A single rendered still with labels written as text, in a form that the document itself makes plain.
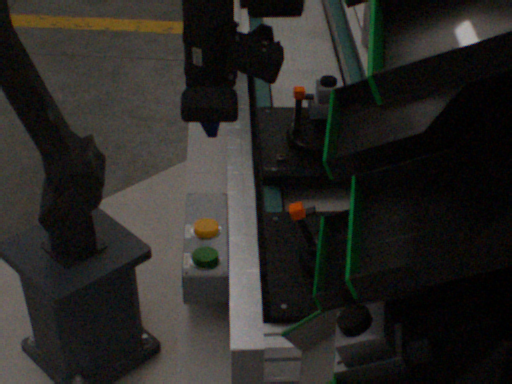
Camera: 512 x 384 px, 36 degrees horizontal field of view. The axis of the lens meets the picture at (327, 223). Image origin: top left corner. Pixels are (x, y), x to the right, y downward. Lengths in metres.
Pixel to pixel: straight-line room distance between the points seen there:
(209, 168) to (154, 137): 1.74
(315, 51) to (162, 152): 1.41
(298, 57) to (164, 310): 0.82
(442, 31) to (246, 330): 0.65
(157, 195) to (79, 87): 2.23
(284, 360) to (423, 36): 0.64
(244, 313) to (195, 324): 0.14
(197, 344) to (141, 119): 2.29
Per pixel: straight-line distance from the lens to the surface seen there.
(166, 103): 3.52
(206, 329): 1.22
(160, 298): 1.27
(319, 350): 0.98
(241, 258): 1.19
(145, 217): 1.44
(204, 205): 1.29
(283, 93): 1.70
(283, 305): 1.09
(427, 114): 0.71
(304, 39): 1.95
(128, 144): 3.25
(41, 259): 1.06
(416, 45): 0.52
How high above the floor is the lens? 1.74
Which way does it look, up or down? 38 degrees down
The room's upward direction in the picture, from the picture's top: 5 degrees clockwise
